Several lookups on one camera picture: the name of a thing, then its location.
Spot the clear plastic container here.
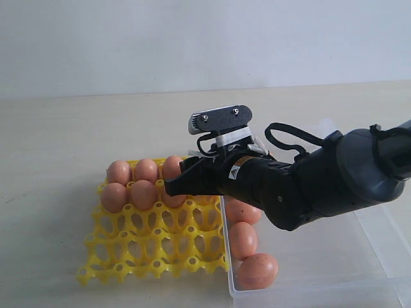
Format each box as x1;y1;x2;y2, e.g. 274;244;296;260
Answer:
228;187;410;307

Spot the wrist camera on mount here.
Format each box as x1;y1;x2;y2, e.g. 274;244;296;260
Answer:
188;105;269;159

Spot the brown egg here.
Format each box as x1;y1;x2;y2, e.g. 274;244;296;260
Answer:
106;160;132;186
134;158;159;184
161;191;186;209
162;155;182;180
225;199;262;225
130;180;158;210
100;183;128;213
229;221;258;261
237;253;279;290

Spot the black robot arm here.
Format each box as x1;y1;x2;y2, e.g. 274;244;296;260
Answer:
164;123;410;231

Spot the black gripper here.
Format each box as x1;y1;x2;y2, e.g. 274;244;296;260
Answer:
164;155;318;231

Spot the yellow plastic egg tray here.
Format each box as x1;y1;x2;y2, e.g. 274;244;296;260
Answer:
75;157;231;286

